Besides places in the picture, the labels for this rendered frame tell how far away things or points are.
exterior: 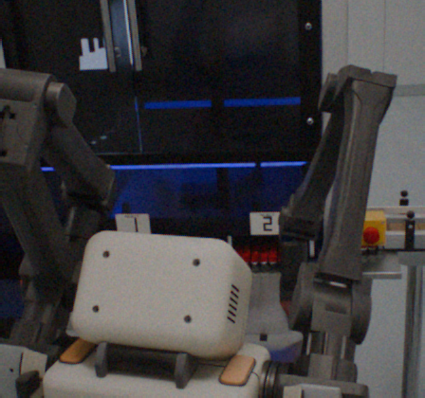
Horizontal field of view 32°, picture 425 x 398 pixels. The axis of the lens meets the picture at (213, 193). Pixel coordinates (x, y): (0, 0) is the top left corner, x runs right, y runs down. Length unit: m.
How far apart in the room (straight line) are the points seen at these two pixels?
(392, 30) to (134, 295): 5.58
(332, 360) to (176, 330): 0.21
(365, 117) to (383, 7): 5.24
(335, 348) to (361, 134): 0.32
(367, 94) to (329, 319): 0.35
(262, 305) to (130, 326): 0.84
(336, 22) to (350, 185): 0.65
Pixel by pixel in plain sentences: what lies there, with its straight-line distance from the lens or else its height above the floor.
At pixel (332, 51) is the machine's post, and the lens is 1.68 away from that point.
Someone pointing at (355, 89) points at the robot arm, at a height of 1.51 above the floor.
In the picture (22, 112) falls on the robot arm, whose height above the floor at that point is 1.58.
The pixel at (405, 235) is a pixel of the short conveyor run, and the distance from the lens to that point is 1.96.
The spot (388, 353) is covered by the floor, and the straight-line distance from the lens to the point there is 3.11.
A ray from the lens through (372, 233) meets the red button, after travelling 1.80.
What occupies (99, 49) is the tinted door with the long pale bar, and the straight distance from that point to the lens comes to 1.75.
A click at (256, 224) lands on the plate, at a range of 1.82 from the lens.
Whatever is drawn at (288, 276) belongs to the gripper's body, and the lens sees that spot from 1.55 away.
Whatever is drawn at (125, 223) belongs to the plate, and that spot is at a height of 1.03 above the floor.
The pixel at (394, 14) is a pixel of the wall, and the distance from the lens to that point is 6.37.
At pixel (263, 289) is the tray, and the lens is 1.81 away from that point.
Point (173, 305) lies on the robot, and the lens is 0.92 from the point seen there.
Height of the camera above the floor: 1.81
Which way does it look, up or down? 23 degrees down
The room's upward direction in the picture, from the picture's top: 4 degrees counter-clockwise
